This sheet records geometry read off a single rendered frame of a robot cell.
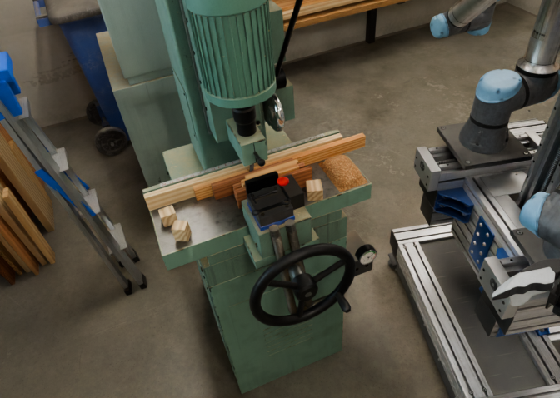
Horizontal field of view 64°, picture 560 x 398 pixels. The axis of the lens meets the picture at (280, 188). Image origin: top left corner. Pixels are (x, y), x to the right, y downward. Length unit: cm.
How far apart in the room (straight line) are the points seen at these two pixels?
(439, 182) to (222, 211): 75
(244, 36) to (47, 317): 177
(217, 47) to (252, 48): 8
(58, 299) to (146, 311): 45
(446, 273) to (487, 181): 52
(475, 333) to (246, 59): 131
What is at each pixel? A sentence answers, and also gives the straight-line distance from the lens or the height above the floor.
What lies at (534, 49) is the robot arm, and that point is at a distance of 156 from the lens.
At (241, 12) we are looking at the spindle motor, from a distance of 96.
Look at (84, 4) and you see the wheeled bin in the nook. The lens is 274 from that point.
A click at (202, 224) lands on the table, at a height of 90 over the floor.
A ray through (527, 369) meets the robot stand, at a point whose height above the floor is 21.
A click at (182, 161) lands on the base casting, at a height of 80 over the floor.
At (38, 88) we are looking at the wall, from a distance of 356.
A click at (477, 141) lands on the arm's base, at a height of 85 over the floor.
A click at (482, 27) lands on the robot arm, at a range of 172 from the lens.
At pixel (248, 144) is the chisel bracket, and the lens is 116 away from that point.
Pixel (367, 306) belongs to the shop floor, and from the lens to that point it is 209.
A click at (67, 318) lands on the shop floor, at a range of 235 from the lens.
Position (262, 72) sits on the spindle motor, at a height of 127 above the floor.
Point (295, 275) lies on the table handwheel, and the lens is 116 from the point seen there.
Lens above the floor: 176
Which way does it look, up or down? 42 degrees down
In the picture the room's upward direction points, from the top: 6 degrees counter-clockwise
